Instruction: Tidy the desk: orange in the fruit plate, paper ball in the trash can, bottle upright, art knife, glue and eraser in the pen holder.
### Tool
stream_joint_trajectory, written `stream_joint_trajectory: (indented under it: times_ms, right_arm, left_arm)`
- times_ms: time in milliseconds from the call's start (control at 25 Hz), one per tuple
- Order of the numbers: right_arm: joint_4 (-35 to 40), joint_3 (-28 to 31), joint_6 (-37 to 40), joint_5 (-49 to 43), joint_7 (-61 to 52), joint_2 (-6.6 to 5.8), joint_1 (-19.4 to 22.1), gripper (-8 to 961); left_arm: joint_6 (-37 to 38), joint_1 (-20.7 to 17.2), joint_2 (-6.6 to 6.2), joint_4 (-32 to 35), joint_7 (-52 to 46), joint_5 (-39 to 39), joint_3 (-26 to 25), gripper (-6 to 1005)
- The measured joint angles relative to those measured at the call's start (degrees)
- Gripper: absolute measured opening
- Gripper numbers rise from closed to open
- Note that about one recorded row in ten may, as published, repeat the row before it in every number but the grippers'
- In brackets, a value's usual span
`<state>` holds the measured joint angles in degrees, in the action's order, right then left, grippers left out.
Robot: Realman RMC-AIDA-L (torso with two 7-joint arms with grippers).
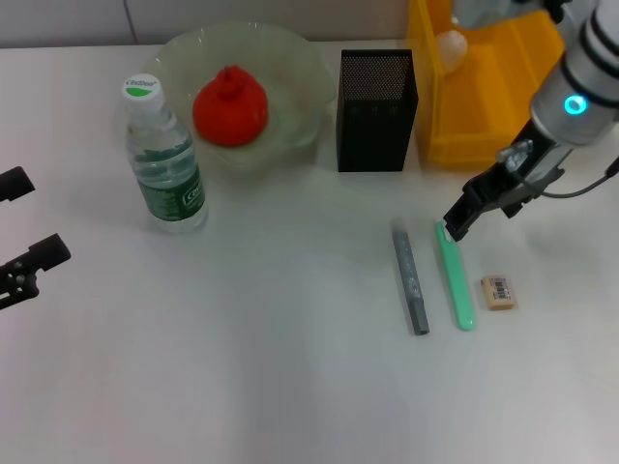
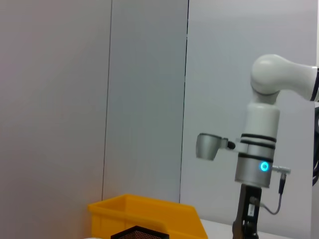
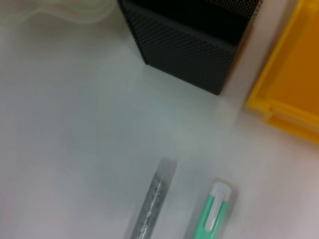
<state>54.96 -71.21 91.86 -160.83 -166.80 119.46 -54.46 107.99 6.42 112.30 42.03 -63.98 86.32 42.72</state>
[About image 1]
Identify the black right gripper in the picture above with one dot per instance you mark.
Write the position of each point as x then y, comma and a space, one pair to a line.
522, 159

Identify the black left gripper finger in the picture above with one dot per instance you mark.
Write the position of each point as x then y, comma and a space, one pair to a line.
17, 186
29, 270

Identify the mint green utility knife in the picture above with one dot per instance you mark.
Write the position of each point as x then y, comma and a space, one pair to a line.
459, 285

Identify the grey marker pen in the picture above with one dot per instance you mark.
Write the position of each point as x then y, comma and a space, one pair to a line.
410, 275

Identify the clear green-label water bottle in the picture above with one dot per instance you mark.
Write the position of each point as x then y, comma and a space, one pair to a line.
167, 164

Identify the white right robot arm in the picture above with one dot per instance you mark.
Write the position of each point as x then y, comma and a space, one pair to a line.
585, 67

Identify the beige eraser with barcode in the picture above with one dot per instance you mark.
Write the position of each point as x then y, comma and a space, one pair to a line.
498, 292

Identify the black mesh pen holder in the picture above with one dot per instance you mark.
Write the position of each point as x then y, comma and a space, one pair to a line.
377, 135

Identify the green glass fruit plate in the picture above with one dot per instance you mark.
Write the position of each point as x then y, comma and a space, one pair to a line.
290, 72

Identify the yellow plastic bin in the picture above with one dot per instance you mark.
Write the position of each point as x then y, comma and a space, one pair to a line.
483, 121

